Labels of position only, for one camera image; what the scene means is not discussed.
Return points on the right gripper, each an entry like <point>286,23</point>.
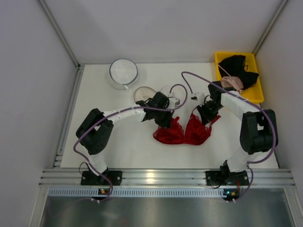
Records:
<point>206,113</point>

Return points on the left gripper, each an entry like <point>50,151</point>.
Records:
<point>164,118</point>

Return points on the red lace bra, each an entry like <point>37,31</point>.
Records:
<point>195,132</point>

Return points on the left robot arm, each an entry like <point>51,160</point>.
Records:
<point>95,131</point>

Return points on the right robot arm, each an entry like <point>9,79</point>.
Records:
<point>258,126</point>

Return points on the pink bra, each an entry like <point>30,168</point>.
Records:
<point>233,82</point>

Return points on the white mesh bag blue trim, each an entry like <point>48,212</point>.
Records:
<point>122,73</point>

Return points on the black bra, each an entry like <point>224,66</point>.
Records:
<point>236,66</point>

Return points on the yellow plastic bin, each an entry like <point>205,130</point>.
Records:
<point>253,94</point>

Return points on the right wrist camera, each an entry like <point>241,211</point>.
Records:
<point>198,97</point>

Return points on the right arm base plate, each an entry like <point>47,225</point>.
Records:
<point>224,177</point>

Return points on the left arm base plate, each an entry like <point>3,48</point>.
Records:
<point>88,178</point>

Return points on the aluminium front rail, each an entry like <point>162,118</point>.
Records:
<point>263,178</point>

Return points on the slotted cable duct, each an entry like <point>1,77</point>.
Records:
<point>142,192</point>

